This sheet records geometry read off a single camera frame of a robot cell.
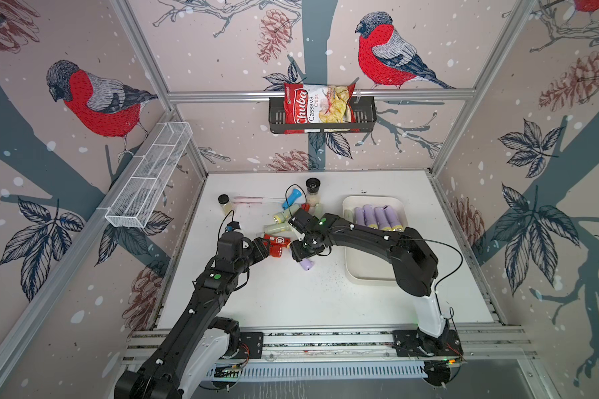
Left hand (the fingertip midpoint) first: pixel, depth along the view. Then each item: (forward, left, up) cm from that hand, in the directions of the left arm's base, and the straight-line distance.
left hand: (268, 238), depth 82 cm
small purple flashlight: (+17, -35, -12) cm, 40 cm away
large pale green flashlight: (+11, -1, -12) cm, 17 cm away
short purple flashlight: (+17, -39, -12) cm, 44 cm away
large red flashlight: (+1, -1, -10) cm, 11 cm away
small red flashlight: (+23, -12, -13) cm, 29 cm away
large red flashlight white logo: (+6, -2, -12) cm, 14 cm away
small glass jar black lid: (+19, +21, -8) cm, 30 cm away
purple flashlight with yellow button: (+16, -48, -12) cm, 52 cm away
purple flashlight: (+14, -44, -12) cm, 48 cm away
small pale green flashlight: (+17, -30, -11) cm, 37 cm away
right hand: (-1, -10, -9) cm, 13 cm away
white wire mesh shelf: (+14, +38, +17) cm, 44 cm away
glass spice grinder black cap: (+26, -15, -3) cm, 30 cm away
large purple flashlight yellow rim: (-4, -13, -13) cm, 19 cm away
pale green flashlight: (+21, -18, -13) cm, 30 cm away
